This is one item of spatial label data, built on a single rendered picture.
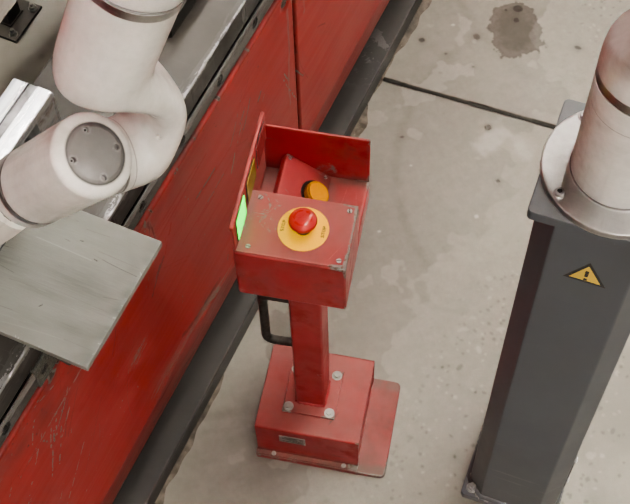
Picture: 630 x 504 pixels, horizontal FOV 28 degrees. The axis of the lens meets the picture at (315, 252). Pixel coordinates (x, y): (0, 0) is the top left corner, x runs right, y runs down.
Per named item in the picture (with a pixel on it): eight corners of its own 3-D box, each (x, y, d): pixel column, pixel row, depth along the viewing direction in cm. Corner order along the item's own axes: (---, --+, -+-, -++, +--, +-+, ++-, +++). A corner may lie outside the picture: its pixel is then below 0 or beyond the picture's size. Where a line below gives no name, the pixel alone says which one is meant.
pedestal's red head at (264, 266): (345, 310, 180) (345, 247, 165) (238, 292, 182) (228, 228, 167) (369, 196, 190) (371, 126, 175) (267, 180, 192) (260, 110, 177)
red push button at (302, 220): (314, 245, 173) (314, 232, 170) (286, 241, 173) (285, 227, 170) (320, 221, 175) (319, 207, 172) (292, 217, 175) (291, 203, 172)
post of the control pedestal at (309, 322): (324, 407, 231) (319, 262, 185) (295, 402, 232) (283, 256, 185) (329, 381, 234) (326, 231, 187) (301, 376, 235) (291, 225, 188)
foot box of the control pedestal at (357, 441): (384, 479, 236) (385, 456, 226) (255, 456, 239) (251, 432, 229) (401, 384, 246) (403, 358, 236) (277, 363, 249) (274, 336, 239)
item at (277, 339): (294, 352, 217) (290, 302, 201) (261, 346, 217) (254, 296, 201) (297, 339, 218) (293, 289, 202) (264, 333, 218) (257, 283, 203)
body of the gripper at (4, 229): (28, 127, 129) (-11, 152, 138) (-25, 203, 125) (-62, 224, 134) (84, 172, 132) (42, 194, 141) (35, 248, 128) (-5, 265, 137)
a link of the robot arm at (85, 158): (68, 132, 129) (-12, 154, 124) (125, 98, 119) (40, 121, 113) (96, 208, 130) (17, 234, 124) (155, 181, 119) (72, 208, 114)
